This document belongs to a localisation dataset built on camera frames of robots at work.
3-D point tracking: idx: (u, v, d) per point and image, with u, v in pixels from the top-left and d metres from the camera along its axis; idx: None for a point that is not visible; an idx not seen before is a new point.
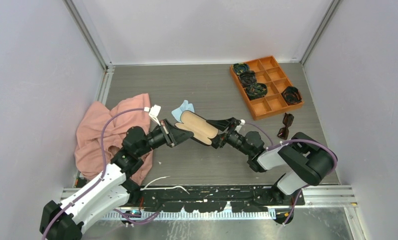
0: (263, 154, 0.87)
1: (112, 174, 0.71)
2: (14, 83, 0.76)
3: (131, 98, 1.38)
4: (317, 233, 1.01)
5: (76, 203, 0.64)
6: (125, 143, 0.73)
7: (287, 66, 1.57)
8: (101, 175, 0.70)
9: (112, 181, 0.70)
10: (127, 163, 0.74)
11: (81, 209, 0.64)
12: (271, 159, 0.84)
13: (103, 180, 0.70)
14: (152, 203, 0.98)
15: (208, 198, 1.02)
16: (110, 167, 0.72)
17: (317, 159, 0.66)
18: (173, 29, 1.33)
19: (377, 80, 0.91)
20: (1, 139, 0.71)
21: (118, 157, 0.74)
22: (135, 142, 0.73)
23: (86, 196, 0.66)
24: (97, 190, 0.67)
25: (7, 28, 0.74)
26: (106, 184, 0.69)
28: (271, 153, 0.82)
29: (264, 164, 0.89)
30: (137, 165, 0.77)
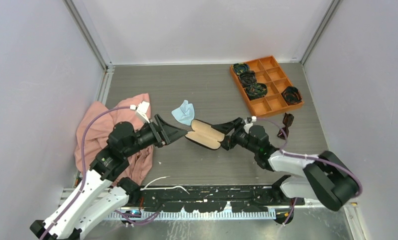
0: (280, 157, 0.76)
1: (92, 184, 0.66)
2: (14, 83, 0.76)
3: (131, 98, 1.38)
4: (318, 233, 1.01)
5: (58, 221, 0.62)
6: (110, 140, 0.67)
7: (287, 66, 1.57)
8: (80, 187, 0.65)
9: (93, 191, 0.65)
10: (110, 164, 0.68)
11: (64, 227, 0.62)
12: (287, 164, 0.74)
13: (83, 191, 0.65)
14: (152, 203, 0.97)
15: (208, 198, 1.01)
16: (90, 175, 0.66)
17: (343, 184, 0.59)
18: (173, 30, 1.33)
19: (377, 80, 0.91)
20: (1, 138, 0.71)
21: (99, 159, 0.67)
22: (123, 138, 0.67)
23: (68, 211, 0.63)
24: (78, 204, 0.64)
25: (7, 27, 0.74)
26: (87, 196, 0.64)
28: (289, 159, 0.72)
29: (273, 162, 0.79)
30: (122, 165, 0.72)
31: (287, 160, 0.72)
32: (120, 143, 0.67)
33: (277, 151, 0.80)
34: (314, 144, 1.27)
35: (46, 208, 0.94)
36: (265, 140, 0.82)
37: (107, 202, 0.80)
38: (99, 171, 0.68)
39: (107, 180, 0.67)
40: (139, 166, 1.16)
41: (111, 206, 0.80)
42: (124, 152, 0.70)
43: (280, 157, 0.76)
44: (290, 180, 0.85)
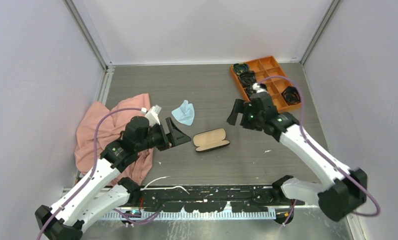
0: (302, 143, 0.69)
1: (102, 172, 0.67)
2: (14, 83, 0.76)
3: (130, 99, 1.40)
4: (318, 233, 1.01)
5: (66, 206, 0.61)
6: (126, 131, 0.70)
7: (287, 66, 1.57)
8: (90, 174, 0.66)
9: (103, 178, 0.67)
10: (120, 151, 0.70)
11: (72, 212, 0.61)
12: (305, 156, 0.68)
13: (93, 178, 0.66)
14: (152, 203, 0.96)
15: (208, 198, 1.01)
16: (100, 164, 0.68)
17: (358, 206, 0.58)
18: (173, 30, 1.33)
19: (377, 80, 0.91)
20: (1, 138, 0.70)
21: (109, 149, 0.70)
22: (139, 130, 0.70)
23: (76, 197, 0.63)
24: (89, 188, 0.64)
25: (7, 27, 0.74)
26: (97, 182, 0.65)
28: (313, 155, 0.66)
29: (287, 139, 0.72)
30: (131, 157, 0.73)
31: (309, 155, 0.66)
32: (137, 133, 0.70)
33: (297, 131, 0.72)
34: None
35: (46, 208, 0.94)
36: (267, 100, 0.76)
37: (109, 198, 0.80)
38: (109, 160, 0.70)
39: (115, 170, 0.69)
40: (139, 166, 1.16)
41: (113, 202, 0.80)
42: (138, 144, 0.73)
43: (301, 143, 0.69)
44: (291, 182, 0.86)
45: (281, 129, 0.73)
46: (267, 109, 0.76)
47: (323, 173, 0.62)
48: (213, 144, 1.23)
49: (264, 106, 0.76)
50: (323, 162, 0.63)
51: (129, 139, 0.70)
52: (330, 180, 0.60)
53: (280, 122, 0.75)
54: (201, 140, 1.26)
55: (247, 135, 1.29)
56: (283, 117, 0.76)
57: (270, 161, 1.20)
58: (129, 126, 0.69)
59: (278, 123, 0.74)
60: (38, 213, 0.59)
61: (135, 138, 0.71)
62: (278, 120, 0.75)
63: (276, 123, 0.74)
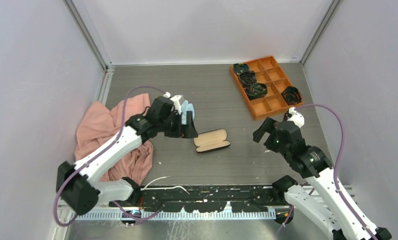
0: (334, 193, 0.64)
1: (127, 137, 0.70)
2: (14, 83, 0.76)
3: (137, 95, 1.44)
4: (318, 233, 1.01)
5: (90, 164, 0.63)
6: (154, 105, 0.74)
7: (287, 66, 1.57)
8: (116, 137, 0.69)
9: (127, 143, 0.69)
10: (145, 122, 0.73)
11: (96, 170, 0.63)
12: (333, 205, 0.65)
13: (118, 142, 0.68)
14: (152, 203, 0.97)
15: (208, 198, 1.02)
16: (125, 129, 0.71)
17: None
18: (173, 29, 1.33)
19: (377, 80, 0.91)
20: (1, 138, 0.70)
21: (134, 119, 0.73)
22: (165, 106, 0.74)
23: (100, 157, 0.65)
24: (113, 151, 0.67)
25: (7, 27, 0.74)
26: (121, 146, 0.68)
28: (343, 208, 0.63)
29: (317, 184, 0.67)
30: (153, 129, 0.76)
31: (337, 206, 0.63)
32: (164, 109, 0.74)
33: (330, 176, 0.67)
34: (314, 144, 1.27)
35: (46, 208, 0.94)
36: (295, 134, 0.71)
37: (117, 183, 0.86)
38: (133, 128, 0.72)
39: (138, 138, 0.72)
40: (139, 166, 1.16)
41: (120, 187, 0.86)
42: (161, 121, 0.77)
43: (333, 193, 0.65)
44: (296, 195, 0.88)
45: (312, 171, 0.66)
46: (295, 142, 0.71)
47: (350, 230, 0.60)
48: (215, 145, 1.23)
49: (292, 139, 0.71)
50: (351, 217, 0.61)
51: (155, 115, 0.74)
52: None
53: (311, 162, 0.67)
54: (201, 140, 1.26)
55: (247, 135, 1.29)
56: (314, 155, 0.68)
57: (270, 161, 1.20)
58: (159, 100, 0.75)
59: (309, 162, 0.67)
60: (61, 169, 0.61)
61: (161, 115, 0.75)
62: (309, 158, 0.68)
63: (306, 161, 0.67)
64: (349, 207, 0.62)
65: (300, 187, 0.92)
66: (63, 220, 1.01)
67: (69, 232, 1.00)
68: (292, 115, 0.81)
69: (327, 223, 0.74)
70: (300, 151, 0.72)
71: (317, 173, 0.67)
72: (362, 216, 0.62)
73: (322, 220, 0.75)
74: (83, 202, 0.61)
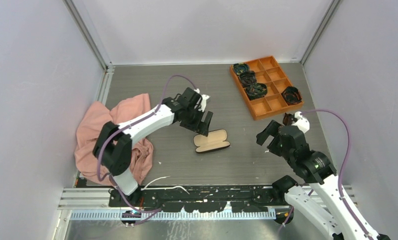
0: (338, 200, 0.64)
1: (163, 112, 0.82)
2: (14, 83, 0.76)
3: (165, 91, 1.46)
4: (318, 233, 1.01)
5: (133, 127, 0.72)
6: (186, 93, 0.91)
7: (287, 66, 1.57)
8: (154, 110, 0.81)
9: (164, 117, 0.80)
10: (178, 104, 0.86)
11: (137, 132, 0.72)
12: (336, 212, 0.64)
13: (156, 114, 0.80)
14: (152, 203, 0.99)
15: (208, 198, 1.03)
16: (163, 106, 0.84)
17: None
18: (173, 29, 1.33)
19: (377, 80, 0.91)
20: (1, 138, 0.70)
21: (170, 100, 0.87)
22: (194, 97, 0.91)
23: (141, 123, 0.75)
24: (152, 120, 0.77)
25: (6, 27, 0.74)
26: (158, 118, 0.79)
28: (346, 215, 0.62)
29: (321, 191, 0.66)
30: (184, 112, 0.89)
31: (340, 213, 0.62)
32: (193, 98, 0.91)
33: (335, 183, 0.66)
34: (314, 144, 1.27)
35: (46, 208, 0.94)
36: (300, 139, 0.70)
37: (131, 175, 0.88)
38: (168, 107, 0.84)
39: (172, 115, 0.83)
40: (139, 166, 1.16)
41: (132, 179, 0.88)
42: (189, 108, 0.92)
43: (336, 200, 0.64)
44: (296, 196, 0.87)
45: (317, 178, 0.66)
46: (299, 148, 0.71)
47: (352, 237, 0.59)
48: (215, 145, 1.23)
49: (297, 144, 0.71)
50: (354, 224, 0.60)
51: (186, 100, 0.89)
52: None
53: (316, 168, 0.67)
54: (201, 140, 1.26)
55: (247, 135, 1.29)
56: (319, 162, 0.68)
57: (270, 161, 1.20)
58: (191, 89, 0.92)
59: (314, 168, 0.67)
60: (108, 126, 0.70)
61: (190, 102, 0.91)
62: (314, 165, 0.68)
63: (311, 167, 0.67)
64: (352, 214, 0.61)
65: (300, 189, 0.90)
66: (63, 220, 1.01)
67: (69, 232, 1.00)
68: (297, 119, 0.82)
69: (328, 227, 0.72)
70: (305, 157, 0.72)
71: (321, 180, 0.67)
72: (365, 223, 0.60)
73: (322, 224, 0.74)
74: (120, 160, 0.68)
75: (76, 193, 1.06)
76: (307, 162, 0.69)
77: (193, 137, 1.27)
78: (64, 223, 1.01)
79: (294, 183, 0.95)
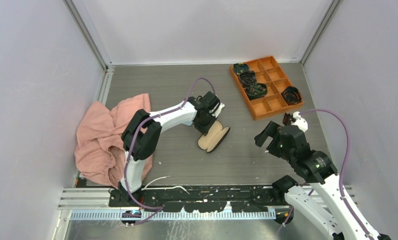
0: (338, 200, 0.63)
1: (188, 108, 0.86)
2: (14, 83, 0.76)
3: (192, 90, 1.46)
4: (318, 233, 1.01)
5: (162, 116, 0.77)
6: (207, 97, 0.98)
7: (287, 66, 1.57)
8: (180, 105, 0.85)
9: (188, 112, 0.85)
10: (200, 104, 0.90)
11: (165, 121, 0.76)
12: (337, 213, 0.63)
13: (182, 109, 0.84)
14: (152, 203, 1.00)
15: (208, 198, 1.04)
16: (189, 103, 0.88)
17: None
18: (173, 30, 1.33)
19: (377, 80, 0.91)
20: (1, 138, 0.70)
21: (194, 97, 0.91)
22: (212, 101, 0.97)
23: (169, 114, 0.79)
24: (178, 113, 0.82)
25: (7, 27, 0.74)
26: (184, 112, 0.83)
28: (346, 214, 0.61)
29: (322, 191, 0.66)
30: (204, 112, 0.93)
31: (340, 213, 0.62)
32: (213, 101, 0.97)
33: (336, 184, 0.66)
34: (314, 144, 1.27)
35: (46, 208, 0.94)
36: (300, 138, 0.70)
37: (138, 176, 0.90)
38: (192, 105, 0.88)
39: (195, 112, 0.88)
40: None
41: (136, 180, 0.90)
42: (207, 111, 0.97)
43: (337, 200, 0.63)
44: (296, 196, 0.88)
45: (318, 178, 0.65)
46: (300, 148, 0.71)
47: (353, 237, 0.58)
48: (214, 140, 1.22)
49: (297, 144, 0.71)
50: (354, 224, 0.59)
51: (206, 102, 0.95)
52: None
53: (317, 168, 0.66)
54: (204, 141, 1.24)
55: (247, 135, 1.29)
56: (320, 161, 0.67)
57: (270, 161, 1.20)
58: (211, 94, 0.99)
59: (314, 168, 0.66)
60: (140, 113, 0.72)
61: (210, 105, 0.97)
62: (315, 164, 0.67)
63: (312, 167, 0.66)
64: (352, 214, 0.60)
65: (301, 189, 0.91)
66: (63, 220, 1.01)
67: (69, 232, 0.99)
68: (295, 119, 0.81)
69: (327, 226, 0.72)
70: (306, 157, 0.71)
71: (322, 180, 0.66)
72: (366, 223, 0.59)
73: (322, 223, 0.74)
74: (148, 146, 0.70)
75: (77, 193, 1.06)
76: (307, 161, 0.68)
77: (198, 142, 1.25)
78: (64, 223, 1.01)
79: (295, 183, 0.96)
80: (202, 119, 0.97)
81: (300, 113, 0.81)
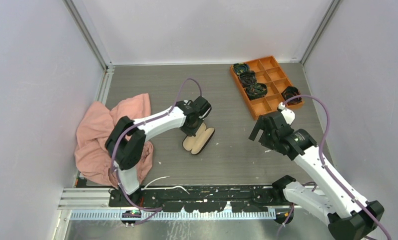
0: (320, 169, 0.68)
1: (176, 114, 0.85)
2: (14, 83, 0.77)
3: (182, 90, 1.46)
4: (318, 233, 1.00)
5: (147, 124, 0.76)
6: (197, 101, 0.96)
7: (287, 65, 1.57)
8: (168, 110, 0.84)
9: (176, 118, 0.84)
10: (190, 108, 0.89)
11: (151, 129, 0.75)
12: (322, 182, 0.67)
13: (169, 115, 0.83)
14: (152, 203, 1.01)
15: (208, 198, 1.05)
16: (177, 109, 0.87)
17: (367, 232, 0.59)
18: (173, 30, 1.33)
19: (377, 80, 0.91)
20: (1, 138, 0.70)
21: (182, 102, 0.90)
22: (202, 105, 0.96)
23: (155, 121, 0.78)
24: (164, 119, 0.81)
25: (7, 28, 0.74)
26: (171, 118, 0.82)
28: (330, 182, 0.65)
29: (303, 161, 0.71)
30: (194, 116, 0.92)
31: (327, 182, 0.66)
32: (203, 107, 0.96)
33: (315, 154, 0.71)
34: None
35: (46, 207, 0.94)
36: (279, 119, 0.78)
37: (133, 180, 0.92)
38: (181, 110, 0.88)
39: (183, 118, 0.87)
40: (139, 166, 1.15)
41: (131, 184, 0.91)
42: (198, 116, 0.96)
43: (319, 168, 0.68)
44: (294, 189, 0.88)
45: (298, 149, 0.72)
46: (279, 127, 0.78)
47: (340, 203, 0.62)
48: (202, 141, 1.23)
49: (277, 124, 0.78)
50: (339, 191, 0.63)
51: (197, 107, 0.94)
52: (347, 212, 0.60)
53: (296, 141, 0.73)
54: (189, 142, 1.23)
55: (247, 135, 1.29)
56: (299, 136, 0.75)
57: (270, 161, 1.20)
58: (201, 98, 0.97)
59: (294, 142, 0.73)
60: (123, 120, 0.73)
61: (200, 109, 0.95)
62: (294, 138, 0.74)
63: (292, 141, 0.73)
64: (336, 182, 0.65)
65: (299, 184, 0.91)
66: (63, 220, 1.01)
67: (69, 232, 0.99)
68: (281, 111, 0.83)
69: (323, 209, 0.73)
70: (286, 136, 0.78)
71: (301, 151, 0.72)
72: (351, 190, 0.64)
73: (318, 207, 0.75)
74: (132, 154, 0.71)
75: (77, 193, 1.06)
76: (288, 137, 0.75)
77: (183, 143, 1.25)
78: (64, 223, 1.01)
79: (293, 180, 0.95)
80: (193, 125, 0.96)
81: (283, 104, 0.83)
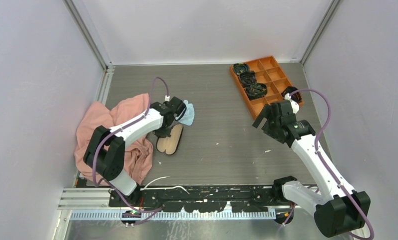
0: (312, 154, 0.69)
1: (152, 115, 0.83)
2: (15, 83, 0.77)
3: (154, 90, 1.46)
4: (318, 233, 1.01)
5: (124, 130, 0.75)
6: (171, 101, 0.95)
7: (287, 65, 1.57)
8: (144, 113, 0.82)
9: (153, 120, 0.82)
10: (166, 108, 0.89)
11: (129, 135, 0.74)
12: (312, 166, 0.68)
13: (145, 118, 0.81)
14: (152, 203, 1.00)
15: (208, 198, 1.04)
16: (152, 111, 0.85)
17: (353, 226, 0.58)
18: (173, 30, 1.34)
19: (377, 80, 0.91)
20: (1, 138, 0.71)
21: (157, 103, 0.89)
22: (177, 104, 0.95)
23: (130, 127, 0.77)
24: (140, 123, 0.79)
25: (7, 28, 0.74)
26: (148, 121, 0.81)
28: (320, 168, 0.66)
29: (299, 147, 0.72)
30: (170, 117, 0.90)
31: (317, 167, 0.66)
32: (180, 107, 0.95)
33: (310, 141, 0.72)
34: None
35: (46, 207, 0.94)
36: (286, 107, 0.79)
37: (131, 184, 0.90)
38: (157, 111, 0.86)
39: (161, 118, 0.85)
40: (139, 166, 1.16)
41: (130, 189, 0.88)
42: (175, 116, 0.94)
43: (311, 153, 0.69)
44: (293, 185, 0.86)
45: (296, 135, 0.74)
46: (284, 115, 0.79)
47: (326, 188, 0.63)
48: (176, 140, 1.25)
49: (282, 111, 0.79)
50: (327, 176, 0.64)
51: (173, 107, 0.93)
52: (330, 195, 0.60)
53: (295, 128, 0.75)
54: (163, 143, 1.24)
55: (246, 135, 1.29)
56: (300, 125, 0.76)
57: (270, 161, 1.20)
58: (176, 98, 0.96)
59: (294, 129, 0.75)
60: (99, 130, 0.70)
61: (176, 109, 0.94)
62: (294, 126, 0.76)
63: (292, 128, 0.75)
64: (326, 168, 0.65)
65: (299, 182, 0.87)
66: (63, 220, 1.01)
67: (69, 232, 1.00)
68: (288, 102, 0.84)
69: (312, 201, 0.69)
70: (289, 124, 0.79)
71: (298, 136, 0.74)
72: (339, 177, 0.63)
73: (309, 199, 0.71)
74: (114, 163, 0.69)
75: (77, 192, 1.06)
76: (289, 124, 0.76)
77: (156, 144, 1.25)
78: (64, 222, 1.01)
79: (294, 180, 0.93)
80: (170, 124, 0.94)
81: (290, 95, 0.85)
